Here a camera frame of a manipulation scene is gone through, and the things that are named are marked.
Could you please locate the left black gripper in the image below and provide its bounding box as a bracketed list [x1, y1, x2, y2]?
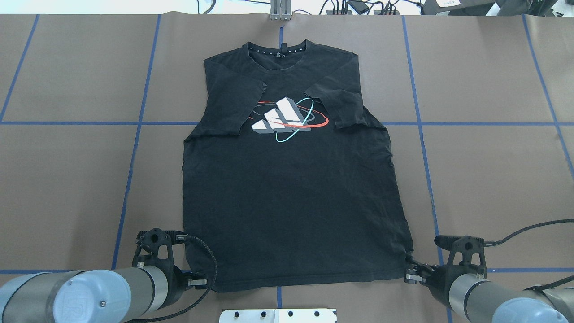
[132, 228, 209, 307]

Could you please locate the black printed t-shirt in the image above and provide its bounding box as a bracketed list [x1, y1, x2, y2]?
[182, 39, 413, 292]

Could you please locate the brown paper table cover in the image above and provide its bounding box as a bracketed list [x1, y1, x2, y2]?
[0, 13, 574, 323]

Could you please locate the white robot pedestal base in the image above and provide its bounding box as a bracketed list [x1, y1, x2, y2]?
[219, 308, 338, 323]

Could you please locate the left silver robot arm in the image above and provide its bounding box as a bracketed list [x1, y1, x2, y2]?
[1, 228, 217, 323]

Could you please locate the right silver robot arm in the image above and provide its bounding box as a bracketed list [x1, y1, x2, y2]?
[404, 235, 573, 323]

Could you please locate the aluminium frame post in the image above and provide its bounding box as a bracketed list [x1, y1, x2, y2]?
[269, 0, 292, 21]

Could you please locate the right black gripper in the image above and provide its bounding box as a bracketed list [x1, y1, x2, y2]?
[404, 235, 491, 301]

